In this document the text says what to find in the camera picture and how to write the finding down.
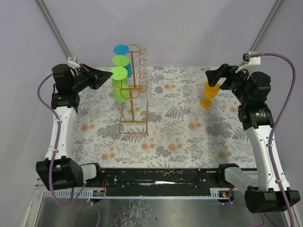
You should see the front clear wine glass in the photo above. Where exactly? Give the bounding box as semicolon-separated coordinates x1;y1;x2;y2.
141;86;152;106

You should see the gold wire wine glass rack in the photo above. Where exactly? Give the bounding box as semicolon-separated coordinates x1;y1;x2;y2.
119;44;149;135

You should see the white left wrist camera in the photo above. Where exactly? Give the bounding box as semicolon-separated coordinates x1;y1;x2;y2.
68;55;80;69

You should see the floral patterned table mat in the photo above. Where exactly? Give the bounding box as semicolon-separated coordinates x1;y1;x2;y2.
71;67;256;168

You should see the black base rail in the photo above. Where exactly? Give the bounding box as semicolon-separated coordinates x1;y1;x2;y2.
86;168;231;198

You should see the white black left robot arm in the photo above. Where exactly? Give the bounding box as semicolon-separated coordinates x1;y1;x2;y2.
36;64;112;191

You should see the orange plastic wine glass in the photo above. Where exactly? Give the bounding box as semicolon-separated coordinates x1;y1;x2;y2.
199;82;220;109

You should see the blue plastic wine glass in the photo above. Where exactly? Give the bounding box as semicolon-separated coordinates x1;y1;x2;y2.
112;44;132;78

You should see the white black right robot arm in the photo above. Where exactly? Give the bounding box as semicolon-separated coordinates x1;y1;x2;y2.
205;64;301;213

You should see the rear clear wine glass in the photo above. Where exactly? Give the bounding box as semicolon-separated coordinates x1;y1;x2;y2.
135;55;150;70

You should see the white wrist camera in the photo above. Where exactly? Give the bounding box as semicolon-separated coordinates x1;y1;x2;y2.
68;55;80;69
236;51;261;73

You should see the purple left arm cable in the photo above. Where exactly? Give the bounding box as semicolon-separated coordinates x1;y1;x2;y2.
37;72;101;227

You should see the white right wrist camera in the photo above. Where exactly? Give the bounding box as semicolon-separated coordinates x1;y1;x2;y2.
236;51;261;73

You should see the green plastic wine glass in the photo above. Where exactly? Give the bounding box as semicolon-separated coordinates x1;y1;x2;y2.
112;55;129;67
111;66;130;103

